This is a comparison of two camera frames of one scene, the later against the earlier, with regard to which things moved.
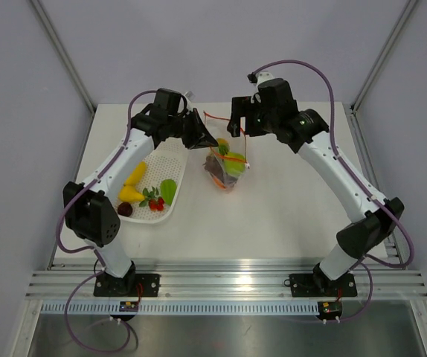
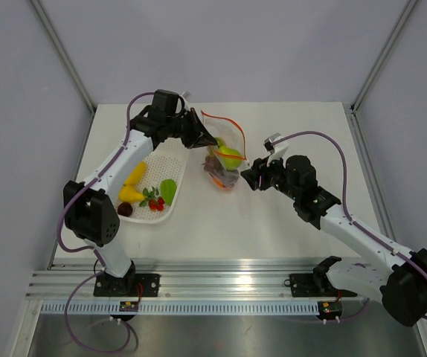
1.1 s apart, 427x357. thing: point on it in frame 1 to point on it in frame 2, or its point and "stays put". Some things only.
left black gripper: x=202 y=137 stays put
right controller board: x=329 y=310 stays put
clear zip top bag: x=227 y=162 stays put
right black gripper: x=239 y=107 to x=253 y=177
